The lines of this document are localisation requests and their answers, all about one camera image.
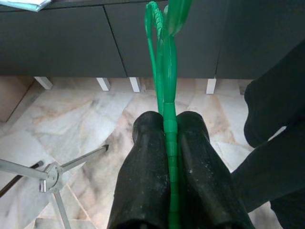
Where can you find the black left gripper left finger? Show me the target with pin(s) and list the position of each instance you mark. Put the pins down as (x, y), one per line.
(143, 179)

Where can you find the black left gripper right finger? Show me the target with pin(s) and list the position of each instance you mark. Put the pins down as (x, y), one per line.
(205, 186)

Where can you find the green plastic hanger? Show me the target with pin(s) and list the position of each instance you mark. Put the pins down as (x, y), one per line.
(171, 133)

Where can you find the black T-shirt with logo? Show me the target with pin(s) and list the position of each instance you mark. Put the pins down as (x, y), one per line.
(281, 167)

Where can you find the silver metal clothes rack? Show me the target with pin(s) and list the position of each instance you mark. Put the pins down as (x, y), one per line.
(51, 175)

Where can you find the black TV cabinet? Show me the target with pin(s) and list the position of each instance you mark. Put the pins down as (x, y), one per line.
(59, 43)

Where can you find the white paper stack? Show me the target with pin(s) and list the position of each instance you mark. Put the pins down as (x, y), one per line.
(23, 3)

